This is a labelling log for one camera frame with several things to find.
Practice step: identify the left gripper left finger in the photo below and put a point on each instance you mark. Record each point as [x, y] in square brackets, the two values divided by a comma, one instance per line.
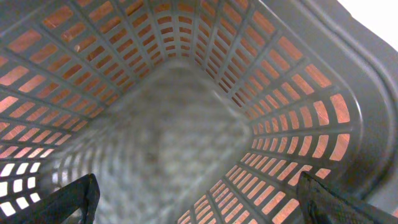
[83, 194]

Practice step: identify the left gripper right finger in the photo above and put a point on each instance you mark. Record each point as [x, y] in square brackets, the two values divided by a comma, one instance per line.
[321, 203]

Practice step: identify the grey plastic mesh basket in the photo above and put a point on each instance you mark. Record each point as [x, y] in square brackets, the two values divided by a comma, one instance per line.
[195, 111]

